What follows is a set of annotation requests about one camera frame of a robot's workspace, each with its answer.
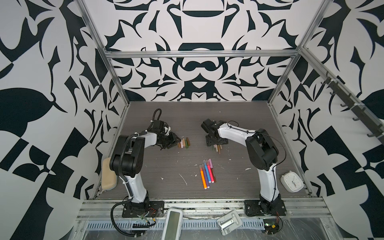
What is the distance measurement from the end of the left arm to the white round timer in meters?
0.63

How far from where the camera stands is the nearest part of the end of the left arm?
82 cm

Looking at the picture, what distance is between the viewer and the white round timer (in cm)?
79
